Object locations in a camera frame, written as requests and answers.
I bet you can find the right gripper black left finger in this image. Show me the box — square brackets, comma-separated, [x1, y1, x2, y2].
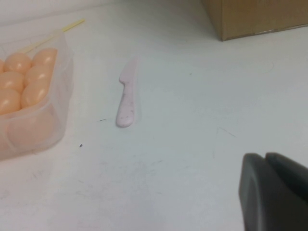
[238, 153, 308, 231]

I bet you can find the yellow plastic knife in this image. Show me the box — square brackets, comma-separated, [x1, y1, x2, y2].
[23, 18, 85, 53]

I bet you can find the pink plastic knife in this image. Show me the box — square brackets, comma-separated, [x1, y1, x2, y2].
[115, 56, 140, 128]

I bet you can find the orange plastic egg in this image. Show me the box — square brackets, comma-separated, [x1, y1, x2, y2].
[0, 71, 25, 92]
[0, 88, 21, 116]
[24, 64, 55, 88]
[30, 48, 58, 67]
[20, 82, 50, 110]
[3, 52, 32, 74]

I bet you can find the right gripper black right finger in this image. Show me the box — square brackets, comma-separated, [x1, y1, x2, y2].
[265, 152, 308, 184]

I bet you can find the clear plastic egg box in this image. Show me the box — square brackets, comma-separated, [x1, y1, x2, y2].
[0, 28, 74, 161]

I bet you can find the brown cardboard box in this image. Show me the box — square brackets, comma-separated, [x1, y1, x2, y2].
[201, 0, 308, 41]

